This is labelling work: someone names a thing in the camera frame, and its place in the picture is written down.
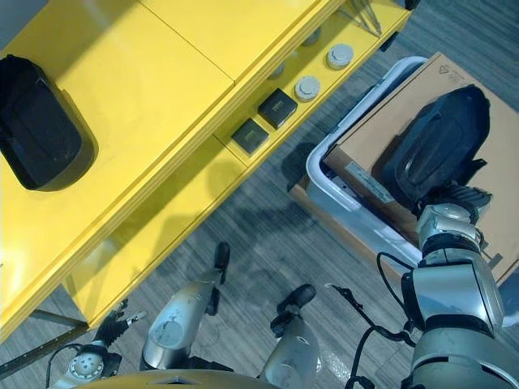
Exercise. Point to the black sole-shaped part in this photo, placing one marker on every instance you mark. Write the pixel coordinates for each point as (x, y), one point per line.
(40, 133)
(442, 138)

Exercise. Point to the left silver robot leg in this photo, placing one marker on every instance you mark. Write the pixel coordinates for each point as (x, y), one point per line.
(182, 316)

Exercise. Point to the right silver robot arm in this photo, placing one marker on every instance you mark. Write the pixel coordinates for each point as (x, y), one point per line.
(450, 291)

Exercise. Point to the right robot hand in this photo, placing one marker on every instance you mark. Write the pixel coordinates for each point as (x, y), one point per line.
(466, 196)

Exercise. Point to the black square box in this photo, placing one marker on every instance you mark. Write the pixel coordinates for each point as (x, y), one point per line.
(277, 108)
(250, 137)

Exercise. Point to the yellow metal shelf unit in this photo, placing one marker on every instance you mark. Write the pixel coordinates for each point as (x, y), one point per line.
(154, 81)

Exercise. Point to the brown cardboard box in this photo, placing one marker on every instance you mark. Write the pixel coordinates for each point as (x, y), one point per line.
(397, 109)

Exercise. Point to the grey round part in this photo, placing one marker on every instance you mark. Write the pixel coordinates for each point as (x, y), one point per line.
(311, 39)
(307, 88)
(340, 56)
(277, 71)

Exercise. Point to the thin metal rods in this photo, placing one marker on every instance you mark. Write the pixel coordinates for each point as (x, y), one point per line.
(365, 16)

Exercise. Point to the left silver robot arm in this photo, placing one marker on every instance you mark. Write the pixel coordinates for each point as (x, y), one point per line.
(83, 364)

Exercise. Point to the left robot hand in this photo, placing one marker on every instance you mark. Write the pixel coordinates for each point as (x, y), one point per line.
(115, 324)

